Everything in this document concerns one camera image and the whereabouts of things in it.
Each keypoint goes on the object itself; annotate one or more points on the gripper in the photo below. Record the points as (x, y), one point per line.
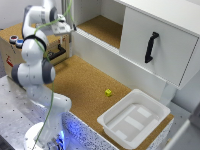
(62, 28)

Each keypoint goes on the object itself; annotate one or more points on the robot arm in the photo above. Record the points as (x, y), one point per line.
(32, 71)

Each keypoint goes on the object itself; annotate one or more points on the blue button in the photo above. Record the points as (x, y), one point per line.
(19, 42)

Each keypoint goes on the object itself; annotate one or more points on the white cabinet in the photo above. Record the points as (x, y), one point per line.
(100, 55)

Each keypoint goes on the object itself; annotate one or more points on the red button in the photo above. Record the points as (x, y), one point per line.
(13, 38)

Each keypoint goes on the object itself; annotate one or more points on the wooden drawer box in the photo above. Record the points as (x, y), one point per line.
(8, 53)

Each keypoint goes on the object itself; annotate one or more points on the yellow block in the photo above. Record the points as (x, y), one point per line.
(108, 92)

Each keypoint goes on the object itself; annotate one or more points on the white sliding door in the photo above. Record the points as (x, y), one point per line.
(173, 50)

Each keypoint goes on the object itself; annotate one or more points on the white plastic box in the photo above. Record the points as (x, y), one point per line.
(133, 120)

